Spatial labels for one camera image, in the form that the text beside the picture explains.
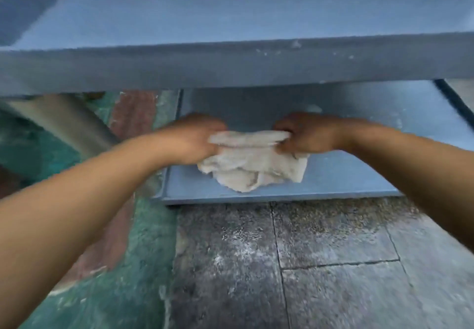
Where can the person's right hand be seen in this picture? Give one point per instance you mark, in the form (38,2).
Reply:
(311,134)

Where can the person's left hand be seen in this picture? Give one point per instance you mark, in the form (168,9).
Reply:
(192,139)

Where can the white cleaning cloth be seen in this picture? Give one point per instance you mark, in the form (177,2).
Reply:
(255,165)

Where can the blue plastic cart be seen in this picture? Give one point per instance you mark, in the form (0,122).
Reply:
(237,25)

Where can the person's left forearm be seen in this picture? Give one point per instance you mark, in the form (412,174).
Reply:
(81,210)

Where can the person's right forearm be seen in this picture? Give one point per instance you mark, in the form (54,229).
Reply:
(414,169)

